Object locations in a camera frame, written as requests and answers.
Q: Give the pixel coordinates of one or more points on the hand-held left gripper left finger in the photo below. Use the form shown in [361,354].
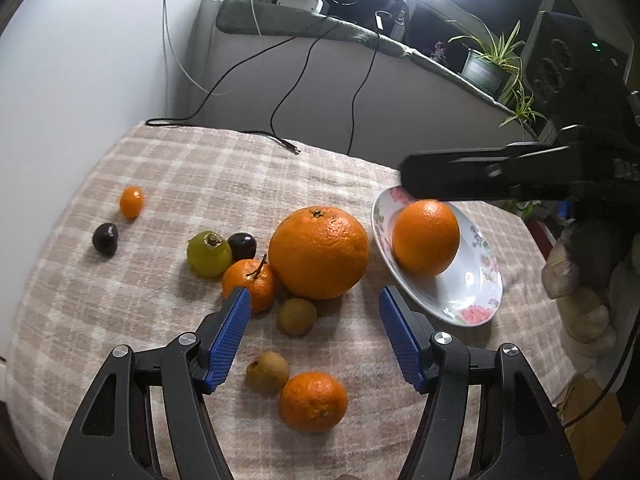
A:
[230,340]

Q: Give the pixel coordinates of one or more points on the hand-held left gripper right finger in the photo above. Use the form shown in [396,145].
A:
[400,340]

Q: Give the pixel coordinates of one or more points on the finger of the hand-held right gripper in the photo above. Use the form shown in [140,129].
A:
[450,175]

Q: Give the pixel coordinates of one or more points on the small brown round fruit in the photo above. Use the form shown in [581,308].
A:
[297,316]
[267,371]

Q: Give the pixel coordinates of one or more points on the tangerine with stem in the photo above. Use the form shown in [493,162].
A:
[252,282]

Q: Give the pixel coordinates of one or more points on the medium orange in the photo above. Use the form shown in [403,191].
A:
[425,237]

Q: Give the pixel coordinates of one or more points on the white floral plate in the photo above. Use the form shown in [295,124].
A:
[465,300]

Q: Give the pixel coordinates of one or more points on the green round fruit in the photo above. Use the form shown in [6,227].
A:
[209,255]

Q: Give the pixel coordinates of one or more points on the smooth tangerine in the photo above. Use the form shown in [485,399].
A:
[313,401]

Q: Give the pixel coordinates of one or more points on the large orange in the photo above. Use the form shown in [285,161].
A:
[319,252]

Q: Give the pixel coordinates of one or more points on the dark plum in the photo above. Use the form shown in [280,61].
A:
[242,246]
[105,239]

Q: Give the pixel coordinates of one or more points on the person's right hand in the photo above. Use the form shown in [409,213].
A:
[585,320]

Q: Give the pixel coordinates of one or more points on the plaid beige blanket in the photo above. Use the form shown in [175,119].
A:
[150,310]

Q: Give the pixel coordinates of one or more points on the potted spider plant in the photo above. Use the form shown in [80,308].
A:
[482,72]

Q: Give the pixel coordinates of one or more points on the small purple flower plant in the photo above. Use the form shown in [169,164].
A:
[439,52]

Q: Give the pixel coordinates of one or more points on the small orange kumquat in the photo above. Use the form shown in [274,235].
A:
[132,202]

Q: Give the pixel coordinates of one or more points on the grey windowsill cloth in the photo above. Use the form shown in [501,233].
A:
[280,20]

